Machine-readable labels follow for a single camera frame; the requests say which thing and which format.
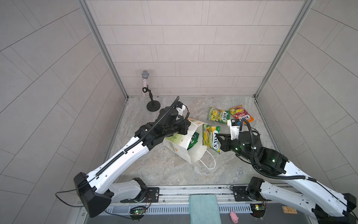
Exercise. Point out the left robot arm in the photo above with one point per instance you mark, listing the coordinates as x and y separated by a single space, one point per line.
97 189

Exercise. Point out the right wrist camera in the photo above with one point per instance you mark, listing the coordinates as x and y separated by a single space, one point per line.
234 126

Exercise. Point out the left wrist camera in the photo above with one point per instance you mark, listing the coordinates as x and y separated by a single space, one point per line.
181 107

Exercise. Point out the glitter bottle grey cap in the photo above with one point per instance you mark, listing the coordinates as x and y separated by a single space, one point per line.
145 76

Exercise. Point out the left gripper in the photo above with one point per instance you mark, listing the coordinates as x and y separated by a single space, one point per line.
183 127

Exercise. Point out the green Fox's candy bag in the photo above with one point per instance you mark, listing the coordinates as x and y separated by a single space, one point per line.
193 141
209 137
218 115

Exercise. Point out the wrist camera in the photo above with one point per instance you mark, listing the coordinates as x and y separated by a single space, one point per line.
181 107
234 126

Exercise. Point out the white paper bag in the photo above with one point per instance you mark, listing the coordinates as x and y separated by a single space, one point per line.
179 144

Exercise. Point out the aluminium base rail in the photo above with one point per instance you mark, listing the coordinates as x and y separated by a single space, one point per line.
195 193

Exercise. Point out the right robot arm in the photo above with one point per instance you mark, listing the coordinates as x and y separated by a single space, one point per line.
313 199

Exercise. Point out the pink pig toy front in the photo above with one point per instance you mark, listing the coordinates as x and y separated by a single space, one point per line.
234 217

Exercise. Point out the right circuit board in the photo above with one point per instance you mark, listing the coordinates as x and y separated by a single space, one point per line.
258 210

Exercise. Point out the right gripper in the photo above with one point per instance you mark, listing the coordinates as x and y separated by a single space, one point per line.
225 142

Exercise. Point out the left circuit board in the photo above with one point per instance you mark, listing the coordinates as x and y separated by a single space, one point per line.
137 213

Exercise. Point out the orange Fox's fruits candy bag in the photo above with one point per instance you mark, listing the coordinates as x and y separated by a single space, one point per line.
239 112

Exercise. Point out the teal cloth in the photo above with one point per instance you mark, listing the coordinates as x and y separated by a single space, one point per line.
204 209

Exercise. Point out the circuit board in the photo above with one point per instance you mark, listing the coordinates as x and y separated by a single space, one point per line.
137 213
258 210

